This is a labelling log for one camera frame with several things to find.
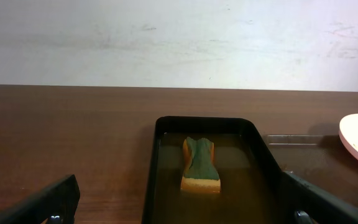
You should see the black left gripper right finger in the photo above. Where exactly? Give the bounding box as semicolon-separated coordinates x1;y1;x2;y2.
280;172;358;224

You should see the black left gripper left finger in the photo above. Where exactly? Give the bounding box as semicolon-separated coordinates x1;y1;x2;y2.
0;174;80;224

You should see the yellow green sponge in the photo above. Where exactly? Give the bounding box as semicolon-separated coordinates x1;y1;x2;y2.
180;137;221;194

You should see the brown serving tray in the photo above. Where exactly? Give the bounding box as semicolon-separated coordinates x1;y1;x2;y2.
263;134;358;208

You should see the black water tub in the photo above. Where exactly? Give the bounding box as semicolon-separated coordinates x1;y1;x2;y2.
142;116;290;223

